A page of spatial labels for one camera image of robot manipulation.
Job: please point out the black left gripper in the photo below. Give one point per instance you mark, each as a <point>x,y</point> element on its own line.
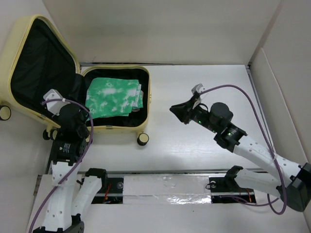
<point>85,112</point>

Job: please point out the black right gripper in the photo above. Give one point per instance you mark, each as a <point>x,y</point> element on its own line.
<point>184,110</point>

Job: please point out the green white tie-dye cloth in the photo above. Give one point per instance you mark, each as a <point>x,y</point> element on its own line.
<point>110,97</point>

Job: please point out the yellow hard-shell suitcase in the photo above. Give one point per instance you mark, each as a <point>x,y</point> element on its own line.
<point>36,59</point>

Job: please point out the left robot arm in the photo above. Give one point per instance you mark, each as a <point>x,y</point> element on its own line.
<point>61,211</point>

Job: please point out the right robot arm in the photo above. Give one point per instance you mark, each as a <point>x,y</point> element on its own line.
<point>284,179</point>

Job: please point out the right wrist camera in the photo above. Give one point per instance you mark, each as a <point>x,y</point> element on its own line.
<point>197,90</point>

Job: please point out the metal rail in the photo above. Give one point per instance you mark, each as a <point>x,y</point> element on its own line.
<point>189,172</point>

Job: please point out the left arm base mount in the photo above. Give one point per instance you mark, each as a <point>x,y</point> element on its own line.
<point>112,193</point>

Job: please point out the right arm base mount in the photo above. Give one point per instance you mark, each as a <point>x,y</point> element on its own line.
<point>223,193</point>

